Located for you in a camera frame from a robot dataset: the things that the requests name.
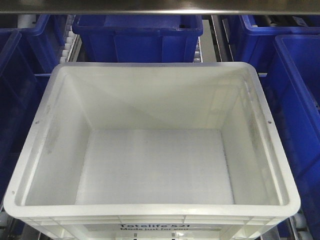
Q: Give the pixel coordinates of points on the white roller track left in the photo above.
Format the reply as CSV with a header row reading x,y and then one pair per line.
x,y
72,42

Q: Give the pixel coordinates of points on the blue bin right back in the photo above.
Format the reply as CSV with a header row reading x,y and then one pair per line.
x,y
252,36

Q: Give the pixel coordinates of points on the steel shelf top beam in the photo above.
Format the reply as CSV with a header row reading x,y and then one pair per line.
x,y
183,7

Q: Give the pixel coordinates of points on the blue bin right front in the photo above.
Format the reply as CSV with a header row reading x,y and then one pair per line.
x,y
292,89

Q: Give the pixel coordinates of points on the blue bin centre back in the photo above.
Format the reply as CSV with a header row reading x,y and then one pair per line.
x,y
139,38

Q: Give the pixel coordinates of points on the white plastic tote bin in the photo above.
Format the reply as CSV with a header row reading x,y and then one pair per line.
x,y
142,151

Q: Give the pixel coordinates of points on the metal shelf rail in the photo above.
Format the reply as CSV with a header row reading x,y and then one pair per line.
x,y
220,38

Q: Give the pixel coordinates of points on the blue bin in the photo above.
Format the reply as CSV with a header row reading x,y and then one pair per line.
x,y
139,38
252,36
292,89
27,56

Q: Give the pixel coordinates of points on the blue bin left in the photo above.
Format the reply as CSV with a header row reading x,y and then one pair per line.
x,y
27,56

